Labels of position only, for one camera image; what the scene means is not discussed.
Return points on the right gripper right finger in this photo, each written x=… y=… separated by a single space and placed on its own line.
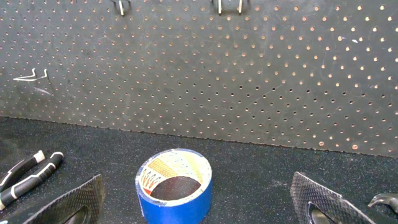
x=314 y=196

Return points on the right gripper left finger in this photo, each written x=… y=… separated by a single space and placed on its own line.
x=84 y=196

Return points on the black and white pliers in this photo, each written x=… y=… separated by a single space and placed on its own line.
x=31 y=180

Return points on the roll of blue tape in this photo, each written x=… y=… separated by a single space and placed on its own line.
x=174 y=211

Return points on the black pegboard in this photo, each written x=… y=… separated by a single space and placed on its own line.
x=199 y=62

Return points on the hammer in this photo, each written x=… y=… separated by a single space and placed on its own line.
x=385 y=199

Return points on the metal hook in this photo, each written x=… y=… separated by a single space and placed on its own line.
x=219 y=7
x=23 y=79
x=121 y=9

